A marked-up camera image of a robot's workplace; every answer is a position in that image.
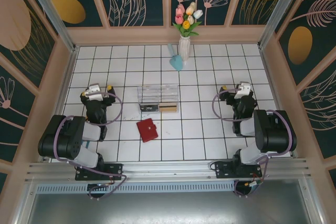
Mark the clear acrylic card organizer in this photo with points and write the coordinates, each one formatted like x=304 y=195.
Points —
x=157 y=94

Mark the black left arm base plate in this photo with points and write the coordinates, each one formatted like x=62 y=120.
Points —
x=113 y=170

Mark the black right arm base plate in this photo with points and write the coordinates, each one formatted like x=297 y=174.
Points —
x=225 y=170

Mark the light blue plastic scoop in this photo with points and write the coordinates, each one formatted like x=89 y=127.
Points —
x=176 y=62

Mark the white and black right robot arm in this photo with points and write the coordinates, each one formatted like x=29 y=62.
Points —
x=275 y=132

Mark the black VIP card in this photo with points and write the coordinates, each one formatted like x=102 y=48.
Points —
x=149 y=108

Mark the aluminium front rail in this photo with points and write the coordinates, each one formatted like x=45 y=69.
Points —
x=168 y=170

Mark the red leather card holder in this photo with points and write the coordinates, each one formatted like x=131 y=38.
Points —
x=147 y=130

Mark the white ribbed vase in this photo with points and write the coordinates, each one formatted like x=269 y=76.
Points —
x=184 y=49

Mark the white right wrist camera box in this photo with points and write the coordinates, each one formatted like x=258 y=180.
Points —
x=242 y=90

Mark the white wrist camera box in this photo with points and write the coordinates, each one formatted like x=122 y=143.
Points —
x=242 y=90
x=93 y=92

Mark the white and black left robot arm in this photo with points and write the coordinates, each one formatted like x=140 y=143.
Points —
x=65 y=140

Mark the grey metal panel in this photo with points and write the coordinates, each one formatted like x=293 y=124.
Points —
x=168 y=209

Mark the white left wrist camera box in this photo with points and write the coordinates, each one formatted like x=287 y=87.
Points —
x=93 y=92

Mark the aluminium frame post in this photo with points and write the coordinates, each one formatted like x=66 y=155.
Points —
x=50 y=11
x=279 y=6

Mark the gold card with dark stripe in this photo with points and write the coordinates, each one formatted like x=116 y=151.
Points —
x=168 y=107

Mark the artificial tulip bouquet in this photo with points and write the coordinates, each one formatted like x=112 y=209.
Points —
x=187 y=20

